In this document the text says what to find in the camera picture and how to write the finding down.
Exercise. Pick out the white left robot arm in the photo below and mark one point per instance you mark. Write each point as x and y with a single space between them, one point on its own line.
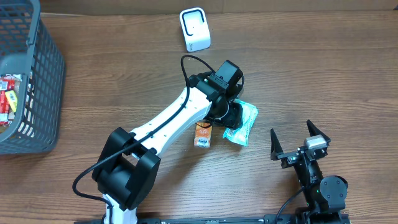
131 160

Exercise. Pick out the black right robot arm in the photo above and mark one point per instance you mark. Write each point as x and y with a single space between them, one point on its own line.
325 196

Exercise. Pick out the red snack packets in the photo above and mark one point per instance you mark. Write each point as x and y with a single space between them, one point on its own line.
8 82

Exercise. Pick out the yellow highlighter marker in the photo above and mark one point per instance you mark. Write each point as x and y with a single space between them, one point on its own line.
12 99

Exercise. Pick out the teal tissue packet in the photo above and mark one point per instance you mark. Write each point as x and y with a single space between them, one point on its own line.
241 135

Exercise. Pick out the orange juice carton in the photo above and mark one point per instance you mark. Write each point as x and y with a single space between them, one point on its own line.
203 131

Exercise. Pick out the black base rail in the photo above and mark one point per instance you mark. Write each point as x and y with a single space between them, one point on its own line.
266 219

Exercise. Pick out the white barcode scanner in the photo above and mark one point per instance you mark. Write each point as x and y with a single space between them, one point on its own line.
195 29

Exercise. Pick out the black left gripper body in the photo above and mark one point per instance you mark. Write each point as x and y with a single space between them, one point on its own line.
234 115

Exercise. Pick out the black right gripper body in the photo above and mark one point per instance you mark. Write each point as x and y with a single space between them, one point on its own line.
289 158

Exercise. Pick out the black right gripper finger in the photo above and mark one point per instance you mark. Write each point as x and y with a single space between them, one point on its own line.
314 131
276 149

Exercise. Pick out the grey plastic mesh basket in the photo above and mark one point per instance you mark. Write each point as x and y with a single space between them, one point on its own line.
29 51

